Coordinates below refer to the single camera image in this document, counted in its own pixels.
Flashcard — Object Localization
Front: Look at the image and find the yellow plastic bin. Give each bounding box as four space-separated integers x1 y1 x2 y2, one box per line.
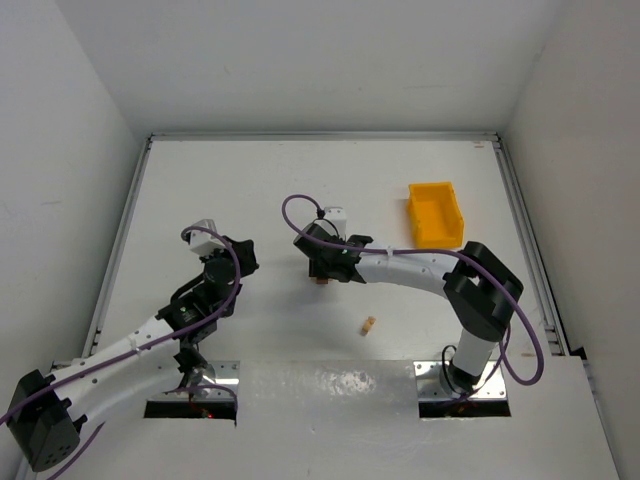
407 182 464 249

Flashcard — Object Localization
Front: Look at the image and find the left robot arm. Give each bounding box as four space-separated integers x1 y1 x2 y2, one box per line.
1 227 259 473

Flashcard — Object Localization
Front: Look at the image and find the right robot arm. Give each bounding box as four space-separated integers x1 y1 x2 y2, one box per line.
294 220 523 397

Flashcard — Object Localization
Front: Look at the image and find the small orange wood block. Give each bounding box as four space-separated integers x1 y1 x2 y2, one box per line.
360 316 376 336

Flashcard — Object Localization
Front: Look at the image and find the white front cover board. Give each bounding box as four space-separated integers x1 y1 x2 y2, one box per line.
64 357 618 479

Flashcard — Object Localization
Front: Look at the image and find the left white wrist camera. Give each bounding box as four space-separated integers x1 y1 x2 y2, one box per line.
185 219 221 257

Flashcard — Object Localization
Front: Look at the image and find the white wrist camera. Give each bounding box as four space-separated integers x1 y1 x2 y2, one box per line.
185 219 221 257
315 206 347 240

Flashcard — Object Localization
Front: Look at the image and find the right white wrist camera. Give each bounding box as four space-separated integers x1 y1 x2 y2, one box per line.
315 206 347 240

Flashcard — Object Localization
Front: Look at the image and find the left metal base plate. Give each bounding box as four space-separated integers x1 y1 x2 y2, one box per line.
188 361 239 402

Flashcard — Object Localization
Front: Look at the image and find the metal base plate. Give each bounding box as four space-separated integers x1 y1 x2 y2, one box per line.
188 361 239 402
414 360 508 403

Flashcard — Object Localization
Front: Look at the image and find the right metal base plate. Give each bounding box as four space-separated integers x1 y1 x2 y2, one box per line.
414 360 508 403

